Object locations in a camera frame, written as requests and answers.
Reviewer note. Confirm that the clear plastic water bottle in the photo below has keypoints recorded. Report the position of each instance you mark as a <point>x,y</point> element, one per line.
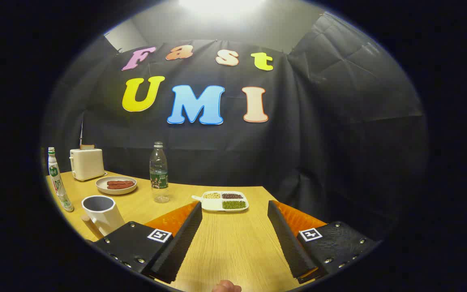
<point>159,174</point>

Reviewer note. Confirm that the red sausage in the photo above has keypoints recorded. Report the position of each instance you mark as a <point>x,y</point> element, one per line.
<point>121,187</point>
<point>120,182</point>

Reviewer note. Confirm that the bread slice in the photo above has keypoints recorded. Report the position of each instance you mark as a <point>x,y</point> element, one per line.
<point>87,147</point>

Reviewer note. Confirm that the round white plate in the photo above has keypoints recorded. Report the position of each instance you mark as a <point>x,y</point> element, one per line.
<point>116,191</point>

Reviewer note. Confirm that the dark red beans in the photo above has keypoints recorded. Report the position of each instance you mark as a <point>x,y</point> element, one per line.
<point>232,196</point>

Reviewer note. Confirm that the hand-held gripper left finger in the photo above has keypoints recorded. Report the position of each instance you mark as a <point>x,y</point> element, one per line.
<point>176,251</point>

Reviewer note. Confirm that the white divided dish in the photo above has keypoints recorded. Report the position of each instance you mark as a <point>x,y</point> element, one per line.
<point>213,205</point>

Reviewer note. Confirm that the wooden table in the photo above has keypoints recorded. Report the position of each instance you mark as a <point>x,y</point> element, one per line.
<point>225,239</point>

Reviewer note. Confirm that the white juice bottle green label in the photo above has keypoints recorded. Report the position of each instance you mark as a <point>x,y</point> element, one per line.
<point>56,178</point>

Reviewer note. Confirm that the cream white toaster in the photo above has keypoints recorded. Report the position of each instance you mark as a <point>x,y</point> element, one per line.
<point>87,164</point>

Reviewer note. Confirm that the black backdrop cloth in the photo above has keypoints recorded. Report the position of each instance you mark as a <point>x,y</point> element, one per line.
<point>318,142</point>

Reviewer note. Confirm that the yellow soybeans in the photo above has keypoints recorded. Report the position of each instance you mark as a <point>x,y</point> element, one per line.
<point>212,195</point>

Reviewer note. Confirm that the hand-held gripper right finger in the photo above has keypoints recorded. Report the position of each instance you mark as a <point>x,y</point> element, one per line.
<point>294,251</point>

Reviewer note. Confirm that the green mung beans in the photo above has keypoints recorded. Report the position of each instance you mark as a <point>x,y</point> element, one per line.
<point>234,205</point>

